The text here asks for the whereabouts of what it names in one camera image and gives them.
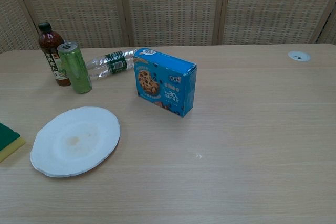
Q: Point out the dark tea bottle green cap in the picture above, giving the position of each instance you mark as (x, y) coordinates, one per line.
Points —
(50, 43)

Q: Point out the woven bamboo screen panel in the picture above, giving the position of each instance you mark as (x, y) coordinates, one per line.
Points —
(76, 9)
(275, 6)
(173, 6)
(329, 30)
(10, 19)

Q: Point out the green drink can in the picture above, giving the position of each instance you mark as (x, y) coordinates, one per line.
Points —
(76, 72)

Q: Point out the blue cookie box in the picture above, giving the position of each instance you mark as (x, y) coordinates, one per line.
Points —
(162, 85)

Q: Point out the clear plastic water bottle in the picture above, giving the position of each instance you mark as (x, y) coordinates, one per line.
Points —
(115, 62)

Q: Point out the green yellow sponge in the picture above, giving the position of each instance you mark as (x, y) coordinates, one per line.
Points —
(8, 140)

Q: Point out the white round plate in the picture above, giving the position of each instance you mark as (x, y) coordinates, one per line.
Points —
(76, 142)

